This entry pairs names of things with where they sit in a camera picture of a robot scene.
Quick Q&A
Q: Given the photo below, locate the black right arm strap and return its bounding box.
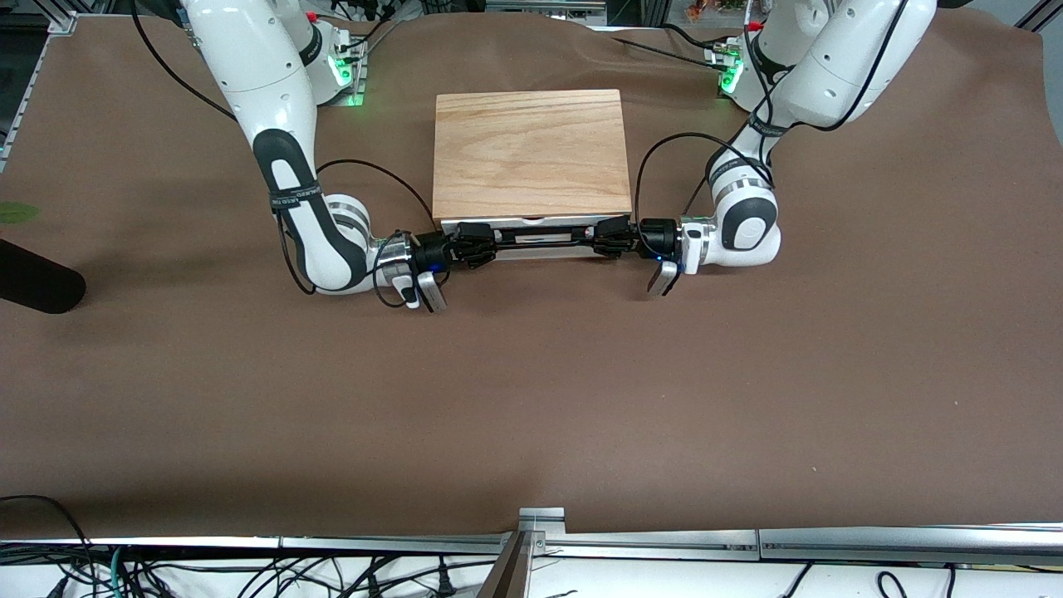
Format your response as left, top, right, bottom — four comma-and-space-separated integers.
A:
267, 184, 324, 213

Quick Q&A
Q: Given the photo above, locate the brown table cloth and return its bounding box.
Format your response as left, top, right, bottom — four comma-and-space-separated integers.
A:
0, 12, 1063, 542

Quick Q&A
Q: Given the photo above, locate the thin black table cable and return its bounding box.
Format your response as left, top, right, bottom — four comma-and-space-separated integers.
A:
610, 23, 732, 67

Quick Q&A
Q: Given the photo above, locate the black metal drawer handle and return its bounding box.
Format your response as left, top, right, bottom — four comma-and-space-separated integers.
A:
496, 226, 599, 249

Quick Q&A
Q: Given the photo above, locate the wooden drawer box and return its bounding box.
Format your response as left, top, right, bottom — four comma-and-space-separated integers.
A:
432, 89, 634, 261

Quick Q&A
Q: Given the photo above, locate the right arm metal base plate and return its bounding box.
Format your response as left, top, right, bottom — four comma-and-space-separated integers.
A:
316, 37, 369, 110

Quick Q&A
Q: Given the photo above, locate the aluminium corner bracket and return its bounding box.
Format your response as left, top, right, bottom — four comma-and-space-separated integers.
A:
518, 507, 567, 537

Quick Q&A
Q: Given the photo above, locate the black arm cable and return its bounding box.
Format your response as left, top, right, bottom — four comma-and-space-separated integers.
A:
278, 159, 442, 311
632, 132, 778, 227

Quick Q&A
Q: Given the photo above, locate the long black floor cable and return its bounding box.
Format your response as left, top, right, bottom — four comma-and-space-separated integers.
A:
0, 495, 94, 582

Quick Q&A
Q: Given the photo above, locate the white drawer with handle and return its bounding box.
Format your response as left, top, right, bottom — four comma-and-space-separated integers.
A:
441, 214, 625, 249

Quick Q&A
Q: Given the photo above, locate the slanted aluminium side rail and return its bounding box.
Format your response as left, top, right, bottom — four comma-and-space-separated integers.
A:
0, 12, 77, 172

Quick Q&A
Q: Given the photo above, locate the long aluminium frame rail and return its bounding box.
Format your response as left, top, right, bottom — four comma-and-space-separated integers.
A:
0, 534, 517, 556

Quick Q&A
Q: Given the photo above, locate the black ribbed vase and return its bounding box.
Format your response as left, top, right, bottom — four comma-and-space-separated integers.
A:
0, 239, 87, 316

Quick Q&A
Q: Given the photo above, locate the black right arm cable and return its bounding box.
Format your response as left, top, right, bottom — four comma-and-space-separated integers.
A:
278, 159, 442, 311

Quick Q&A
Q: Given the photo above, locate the aluminium frame strut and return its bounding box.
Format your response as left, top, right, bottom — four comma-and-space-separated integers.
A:
477, 532, 537, 598

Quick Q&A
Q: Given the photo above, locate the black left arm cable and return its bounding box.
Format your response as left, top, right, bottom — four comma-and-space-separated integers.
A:
632, 132, 778, 227

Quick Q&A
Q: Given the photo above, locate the short aluminium frame rail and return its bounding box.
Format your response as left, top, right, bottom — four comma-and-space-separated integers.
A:
536, 522, 1063, 568

